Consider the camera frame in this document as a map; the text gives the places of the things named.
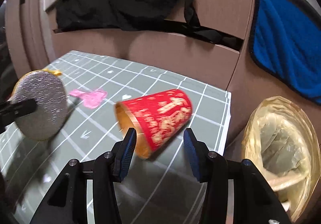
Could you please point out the red paper cup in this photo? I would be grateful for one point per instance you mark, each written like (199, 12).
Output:
(160, 116)

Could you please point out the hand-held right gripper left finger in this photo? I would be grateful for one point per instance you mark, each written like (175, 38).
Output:
(126, 153)

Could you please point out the grey grid mat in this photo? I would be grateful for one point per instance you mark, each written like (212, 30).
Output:
(150, 83)

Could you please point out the blue towel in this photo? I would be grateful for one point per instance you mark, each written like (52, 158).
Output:
(283, 38)

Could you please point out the pink wrapper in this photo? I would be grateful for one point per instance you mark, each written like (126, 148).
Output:
(91, 97)

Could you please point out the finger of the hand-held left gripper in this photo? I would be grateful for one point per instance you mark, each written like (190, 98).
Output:
(20, 108)

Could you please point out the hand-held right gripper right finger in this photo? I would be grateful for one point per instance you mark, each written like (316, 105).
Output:
(194, 156)

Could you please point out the silver glitter ball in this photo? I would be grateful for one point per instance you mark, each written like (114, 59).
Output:
(42, 88)

